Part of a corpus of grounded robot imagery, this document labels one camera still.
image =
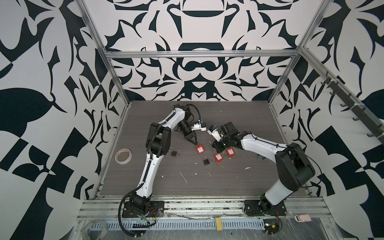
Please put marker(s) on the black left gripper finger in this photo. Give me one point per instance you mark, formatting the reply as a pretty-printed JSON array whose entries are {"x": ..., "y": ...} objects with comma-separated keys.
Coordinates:
[
  {"x": 195, "y": 140},
  {"x": 190, "y": 140}
]

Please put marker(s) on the yellow tape piece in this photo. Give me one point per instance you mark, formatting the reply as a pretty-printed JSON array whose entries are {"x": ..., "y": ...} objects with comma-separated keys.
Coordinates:
[{"x": 219, "y": 224}]

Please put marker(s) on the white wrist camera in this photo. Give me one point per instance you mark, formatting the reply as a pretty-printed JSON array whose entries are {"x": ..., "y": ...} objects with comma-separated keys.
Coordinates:
[
  {"x": 199, "y": 125},
  {"x": 215, "y": 133}
]

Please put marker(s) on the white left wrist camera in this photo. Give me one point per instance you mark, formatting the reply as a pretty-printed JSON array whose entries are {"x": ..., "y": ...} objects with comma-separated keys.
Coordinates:
[{"x": 199, "y": 125}]

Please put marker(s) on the red padlock long shackle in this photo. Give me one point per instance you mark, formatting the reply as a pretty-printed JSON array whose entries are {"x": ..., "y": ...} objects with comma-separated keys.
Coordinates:
[{"x": 231, "y": 152}]

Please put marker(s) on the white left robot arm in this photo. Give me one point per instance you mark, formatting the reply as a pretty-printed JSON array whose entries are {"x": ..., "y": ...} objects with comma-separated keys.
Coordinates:
[{"x": 137, "y": 202}]

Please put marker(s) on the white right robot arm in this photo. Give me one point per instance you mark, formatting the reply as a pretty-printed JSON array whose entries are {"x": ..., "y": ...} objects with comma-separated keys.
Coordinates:
[{"x": 293, "y": 166}]

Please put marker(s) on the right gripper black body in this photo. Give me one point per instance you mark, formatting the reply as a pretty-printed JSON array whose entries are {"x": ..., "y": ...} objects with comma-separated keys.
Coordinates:
[{"x": 224, "y": 143}]

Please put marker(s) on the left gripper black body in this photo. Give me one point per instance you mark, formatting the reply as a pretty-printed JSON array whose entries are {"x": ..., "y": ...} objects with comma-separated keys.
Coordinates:
[{"x": 191, "y": 134}]

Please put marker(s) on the red padlock with key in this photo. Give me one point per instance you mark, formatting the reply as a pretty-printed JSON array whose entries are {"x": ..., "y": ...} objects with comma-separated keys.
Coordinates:
[{"x": 200, "y": 149}]

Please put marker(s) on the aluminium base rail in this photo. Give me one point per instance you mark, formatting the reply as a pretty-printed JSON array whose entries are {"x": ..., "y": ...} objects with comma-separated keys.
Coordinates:
[{"x": 179, "y": 213}]

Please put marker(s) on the aluminium cage frame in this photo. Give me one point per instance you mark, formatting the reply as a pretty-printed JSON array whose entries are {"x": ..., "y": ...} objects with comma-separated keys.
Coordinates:
[{"x": 241, "y": 61}]

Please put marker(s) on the wall hook rack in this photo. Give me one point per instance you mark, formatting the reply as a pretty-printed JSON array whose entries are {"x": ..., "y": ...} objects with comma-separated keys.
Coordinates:
[{"x": 351, "y": 102}]

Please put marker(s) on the tape roll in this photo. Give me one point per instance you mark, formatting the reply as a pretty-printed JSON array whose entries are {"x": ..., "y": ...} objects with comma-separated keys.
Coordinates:
[{"x": 123, "y": 156}]

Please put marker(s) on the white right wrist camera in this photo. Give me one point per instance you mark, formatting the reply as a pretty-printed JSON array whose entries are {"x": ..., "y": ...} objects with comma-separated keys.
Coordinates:
[{"x": 215, "y": 133}]

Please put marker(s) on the small metal clip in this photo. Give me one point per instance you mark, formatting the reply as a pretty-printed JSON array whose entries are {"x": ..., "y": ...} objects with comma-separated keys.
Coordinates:
[{"x": 260, "y": 158}]

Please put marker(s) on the pink object on rail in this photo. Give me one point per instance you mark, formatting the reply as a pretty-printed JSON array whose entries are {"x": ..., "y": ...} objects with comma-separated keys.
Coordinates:
[{"x": 303, "y": 218}]

